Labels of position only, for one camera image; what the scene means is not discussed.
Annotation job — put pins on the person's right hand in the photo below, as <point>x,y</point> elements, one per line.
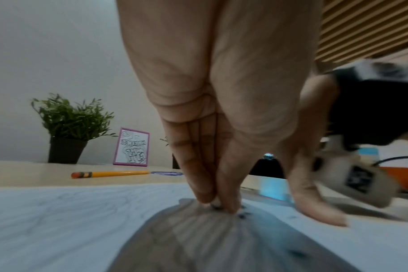
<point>316,106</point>

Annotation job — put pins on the green plant in black pot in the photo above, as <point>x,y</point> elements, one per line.
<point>69,132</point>

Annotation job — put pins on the orange object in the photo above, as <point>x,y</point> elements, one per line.
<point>400,178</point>

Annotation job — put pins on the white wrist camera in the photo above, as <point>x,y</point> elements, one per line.
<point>358,175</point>

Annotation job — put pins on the flat purple disc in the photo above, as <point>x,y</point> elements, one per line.
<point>167,173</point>

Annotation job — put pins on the yellow pencil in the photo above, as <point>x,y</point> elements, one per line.
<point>113,174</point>

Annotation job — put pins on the black box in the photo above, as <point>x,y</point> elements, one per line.
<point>269,167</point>

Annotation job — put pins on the large white drawing paper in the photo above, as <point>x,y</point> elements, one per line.
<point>56,225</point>

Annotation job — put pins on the grey translucent sheet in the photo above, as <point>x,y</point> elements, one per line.
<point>204,239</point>

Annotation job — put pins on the purple framed line-art card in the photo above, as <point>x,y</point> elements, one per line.
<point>131,148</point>

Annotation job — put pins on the person's left hand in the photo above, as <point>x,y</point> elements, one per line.
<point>244,79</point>

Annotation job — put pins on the small plant in dark pot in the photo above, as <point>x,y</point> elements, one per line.
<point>175,160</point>

